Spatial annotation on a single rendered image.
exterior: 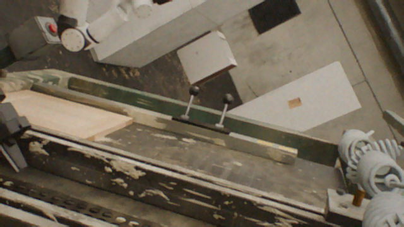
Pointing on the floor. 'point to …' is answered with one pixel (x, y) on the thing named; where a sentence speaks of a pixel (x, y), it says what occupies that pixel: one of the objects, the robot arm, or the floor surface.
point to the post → (6, 57)
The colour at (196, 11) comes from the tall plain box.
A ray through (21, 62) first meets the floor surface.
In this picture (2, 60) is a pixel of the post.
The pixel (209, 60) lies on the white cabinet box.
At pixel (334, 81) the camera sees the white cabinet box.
